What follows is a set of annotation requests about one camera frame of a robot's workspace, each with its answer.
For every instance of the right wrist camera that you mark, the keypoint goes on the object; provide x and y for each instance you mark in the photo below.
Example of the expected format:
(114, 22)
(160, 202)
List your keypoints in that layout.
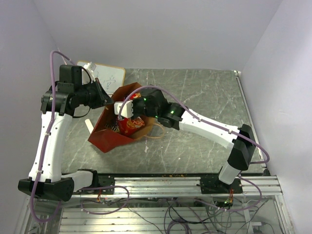
(127, 110)

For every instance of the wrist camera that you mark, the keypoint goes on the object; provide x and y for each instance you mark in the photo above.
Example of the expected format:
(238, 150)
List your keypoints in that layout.
(127, 110)
(90, 67)

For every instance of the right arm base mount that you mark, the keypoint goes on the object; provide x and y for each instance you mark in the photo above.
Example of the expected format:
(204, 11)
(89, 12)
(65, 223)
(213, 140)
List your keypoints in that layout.
(209, 185)

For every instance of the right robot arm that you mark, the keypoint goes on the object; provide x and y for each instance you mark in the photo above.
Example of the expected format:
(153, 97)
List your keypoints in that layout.
(239, 140)

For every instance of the red snack packet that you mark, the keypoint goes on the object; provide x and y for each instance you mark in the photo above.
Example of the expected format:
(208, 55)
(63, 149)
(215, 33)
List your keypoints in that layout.
(128, 126)

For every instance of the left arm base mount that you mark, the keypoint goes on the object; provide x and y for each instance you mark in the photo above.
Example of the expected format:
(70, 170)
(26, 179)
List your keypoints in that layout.
(106, 181)

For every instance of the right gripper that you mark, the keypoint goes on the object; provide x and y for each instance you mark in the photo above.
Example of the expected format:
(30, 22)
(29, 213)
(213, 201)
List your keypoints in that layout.
(134, 101)

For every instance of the aluminium frame rail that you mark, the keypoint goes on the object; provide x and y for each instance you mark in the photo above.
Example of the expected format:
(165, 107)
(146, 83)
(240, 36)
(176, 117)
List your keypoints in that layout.
(144, 187)

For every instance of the small whiteboard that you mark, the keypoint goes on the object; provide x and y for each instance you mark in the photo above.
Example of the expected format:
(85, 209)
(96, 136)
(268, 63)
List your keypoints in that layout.
(110, 77)

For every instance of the red paper bag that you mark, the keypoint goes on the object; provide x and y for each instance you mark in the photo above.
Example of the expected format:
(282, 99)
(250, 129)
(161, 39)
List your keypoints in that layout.
(106, 135)

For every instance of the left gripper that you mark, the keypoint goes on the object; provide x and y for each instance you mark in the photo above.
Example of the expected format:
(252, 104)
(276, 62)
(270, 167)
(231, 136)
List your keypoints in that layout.
(103, 97)

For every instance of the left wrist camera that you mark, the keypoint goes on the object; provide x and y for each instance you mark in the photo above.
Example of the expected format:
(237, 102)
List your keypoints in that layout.
(90, 67)

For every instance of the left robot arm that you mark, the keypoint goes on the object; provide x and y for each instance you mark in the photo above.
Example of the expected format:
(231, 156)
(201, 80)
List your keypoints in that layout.
(76, 86)

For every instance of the white marker pen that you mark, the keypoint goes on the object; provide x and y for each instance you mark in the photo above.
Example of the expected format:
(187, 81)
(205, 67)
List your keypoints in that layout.
(89, 125)

